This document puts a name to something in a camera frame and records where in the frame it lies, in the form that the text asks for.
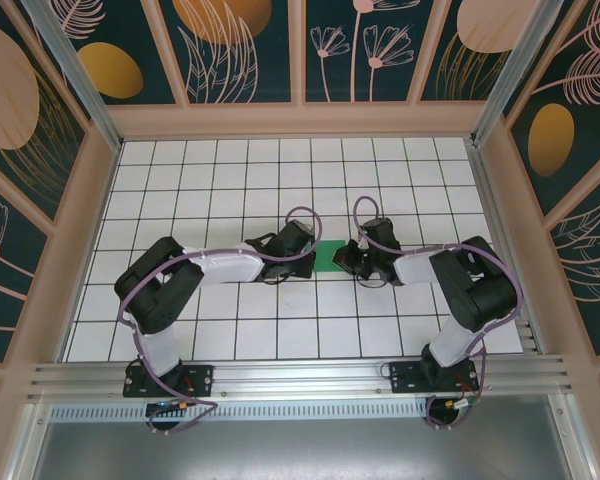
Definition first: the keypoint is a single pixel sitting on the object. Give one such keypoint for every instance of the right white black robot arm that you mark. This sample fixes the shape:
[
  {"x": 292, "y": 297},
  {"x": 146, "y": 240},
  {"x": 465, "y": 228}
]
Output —
[{"x": 480, "y": 295}]

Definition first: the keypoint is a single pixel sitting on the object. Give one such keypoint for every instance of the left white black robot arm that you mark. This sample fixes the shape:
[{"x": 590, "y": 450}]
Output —
[{"x": 155, "y": 295}]

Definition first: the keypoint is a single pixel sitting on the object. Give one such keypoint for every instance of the grey metal sheet panel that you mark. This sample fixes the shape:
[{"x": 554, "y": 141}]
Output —
[{"x": 300, "y": 450}]

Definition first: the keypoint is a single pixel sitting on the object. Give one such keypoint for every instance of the small black controller board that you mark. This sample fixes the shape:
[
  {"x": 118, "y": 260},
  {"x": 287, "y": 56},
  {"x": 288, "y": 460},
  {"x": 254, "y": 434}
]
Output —
[
  {"x": 165, "y": 406},
  {"x": 460, "y": 404}
]

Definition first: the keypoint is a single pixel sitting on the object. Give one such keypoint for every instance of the long aluminium mounting rail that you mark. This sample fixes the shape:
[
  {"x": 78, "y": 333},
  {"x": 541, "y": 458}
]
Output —
[{"x": 300, "y": 372}]

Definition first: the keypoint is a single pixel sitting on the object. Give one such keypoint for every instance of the aluminium side rail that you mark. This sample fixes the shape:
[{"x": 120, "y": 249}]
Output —
[{"x": 491, "y": 190}]

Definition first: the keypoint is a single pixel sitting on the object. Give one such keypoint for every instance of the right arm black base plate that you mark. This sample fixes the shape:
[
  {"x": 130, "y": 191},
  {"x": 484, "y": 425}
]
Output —
[{"x": 405, "y": 377}]

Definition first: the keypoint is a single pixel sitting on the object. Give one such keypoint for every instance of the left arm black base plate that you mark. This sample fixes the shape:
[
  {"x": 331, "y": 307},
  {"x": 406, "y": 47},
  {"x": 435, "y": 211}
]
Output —
[{"x": 200, "y": 380}]

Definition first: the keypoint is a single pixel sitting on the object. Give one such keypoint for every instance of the aluminium frame post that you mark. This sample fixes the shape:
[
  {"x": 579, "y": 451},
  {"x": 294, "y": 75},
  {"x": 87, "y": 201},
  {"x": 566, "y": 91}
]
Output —
[
  {"x": 512, "y": 75},
  {"x": 77, "y": 75}
]

